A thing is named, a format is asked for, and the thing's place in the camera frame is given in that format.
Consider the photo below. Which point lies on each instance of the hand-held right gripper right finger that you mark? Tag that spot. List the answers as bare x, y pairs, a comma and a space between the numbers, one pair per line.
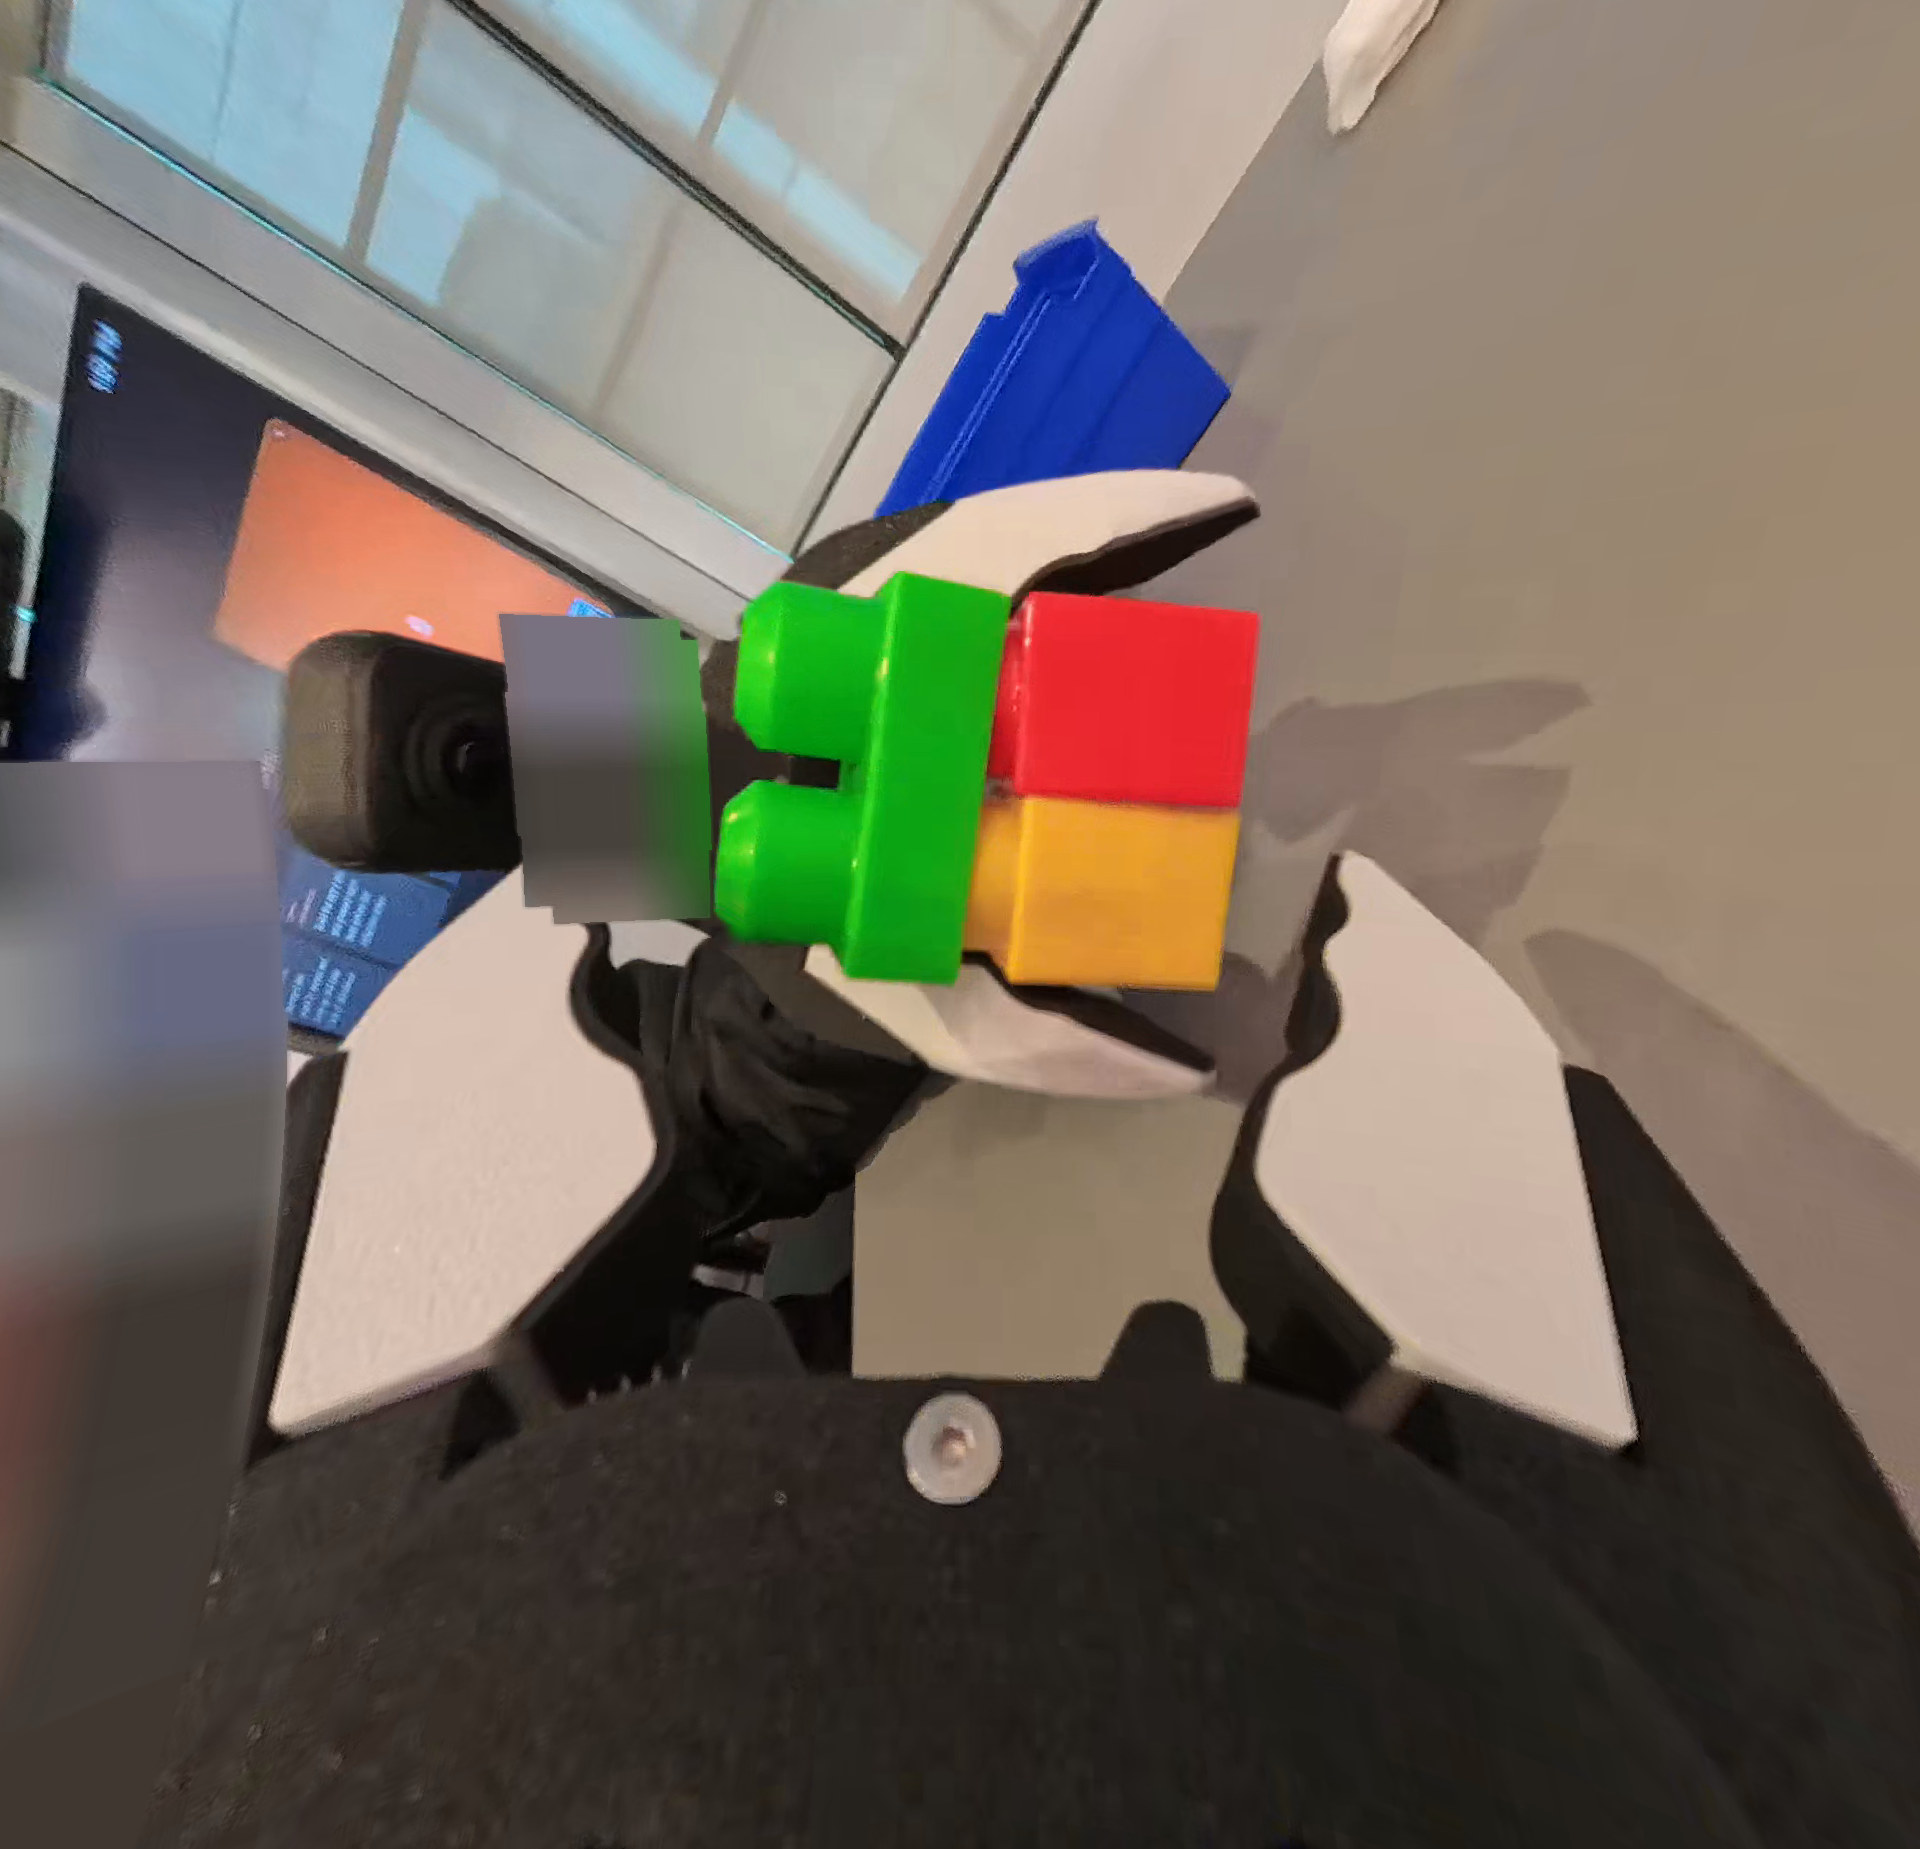
1440, 1189

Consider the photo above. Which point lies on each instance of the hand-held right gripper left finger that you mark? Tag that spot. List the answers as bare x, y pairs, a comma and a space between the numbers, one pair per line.
452, 1189

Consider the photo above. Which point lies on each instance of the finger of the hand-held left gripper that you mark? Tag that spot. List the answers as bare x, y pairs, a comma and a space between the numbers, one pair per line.
1020, 1040
990, 532

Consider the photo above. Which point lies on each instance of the blue storage bin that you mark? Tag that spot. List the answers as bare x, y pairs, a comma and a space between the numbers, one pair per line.
1050, 380

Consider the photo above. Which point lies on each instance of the yellow mega block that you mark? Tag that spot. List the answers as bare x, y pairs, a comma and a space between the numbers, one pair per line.
1110, 891

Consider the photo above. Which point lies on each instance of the red mega block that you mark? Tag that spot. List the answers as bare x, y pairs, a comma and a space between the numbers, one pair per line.
1126, 705

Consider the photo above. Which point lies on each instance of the green mega block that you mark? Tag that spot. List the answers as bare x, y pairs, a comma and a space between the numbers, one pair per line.
917, 784

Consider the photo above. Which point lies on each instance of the computer monitor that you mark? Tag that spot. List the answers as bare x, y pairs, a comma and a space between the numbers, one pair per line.
181, 532

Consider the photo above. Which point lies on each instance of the glass window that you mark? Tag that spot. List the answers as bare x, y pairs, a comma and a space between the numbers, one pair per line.
601, 171

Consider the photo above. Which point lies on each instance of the white cloth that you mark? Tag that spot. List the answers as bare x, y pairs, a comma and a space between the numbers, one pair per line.
1388, 37

